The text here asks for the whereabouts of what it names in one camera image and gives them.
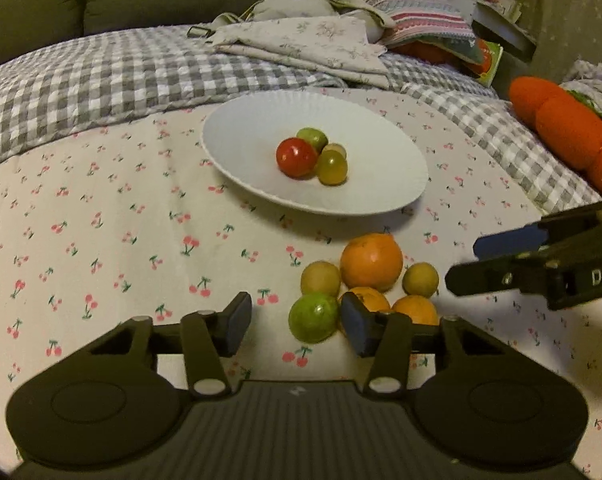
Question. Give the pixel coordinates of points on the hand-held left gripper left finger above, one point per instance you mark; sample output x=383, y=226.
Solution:
x=238, y=321

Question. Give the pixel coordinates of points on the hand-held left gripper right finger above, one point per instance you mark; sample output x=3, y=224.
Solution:
x=356, y=327

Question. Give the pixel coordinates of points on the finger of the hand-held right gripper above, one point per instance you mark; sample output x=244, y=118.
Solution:
x=508, y=241
x=481, y=275

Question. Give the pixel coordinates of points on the small orange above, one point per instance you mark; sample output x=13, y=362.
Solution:
x=415, y=310
x=372, y=300

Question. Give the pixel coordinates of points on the white paper plate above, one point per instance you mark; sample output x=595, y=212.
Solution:
x=371, y=160

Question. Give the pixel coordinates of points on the large green round fruit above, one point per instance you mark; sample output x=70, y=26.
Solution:
x=312, y=318

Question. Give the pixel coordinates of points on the yellow-green round fruit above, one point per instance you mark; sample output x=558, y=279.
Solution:
x=421, y=279

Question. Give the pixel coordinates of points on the large orange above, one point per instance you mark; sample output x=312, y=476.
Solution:
x=372, y=261

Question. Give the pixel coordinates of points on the orange plush toy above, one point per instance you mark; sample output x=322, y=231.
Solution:
x=566, y=122

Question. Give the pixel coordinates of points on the cherry print bed sheet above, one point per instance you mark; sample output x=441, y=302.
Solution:
x=131, y=240

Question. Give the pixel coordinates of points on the olive yellow round fruit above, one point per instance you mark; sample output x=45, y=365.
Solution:
x=332, y=168

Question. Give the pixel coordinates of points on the red tomato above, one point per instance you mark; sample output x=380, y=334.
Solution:
x=296, y=157

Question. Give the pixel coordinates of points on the small yellow-green fruit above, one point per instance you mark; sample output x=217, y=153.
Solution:
x=335, y=149

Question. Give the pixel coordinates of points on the colourful picture book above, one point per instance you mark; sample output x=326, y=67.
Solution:
x=490, y=62

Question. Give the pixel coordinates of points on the striped patterned quilt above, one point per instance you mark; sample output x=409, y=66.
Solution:
x=406, y=5

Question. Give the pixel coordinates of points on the grey checked blanket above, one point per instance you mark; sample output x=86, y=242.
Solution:
x=106, y=80

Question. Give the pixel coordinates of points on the folded floral cloth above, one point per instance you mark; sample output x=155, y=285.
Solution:
x=306, y=45

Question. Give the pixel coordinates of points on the grey cloth bag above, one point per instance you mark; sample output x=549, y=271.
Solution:
x=291, y=5

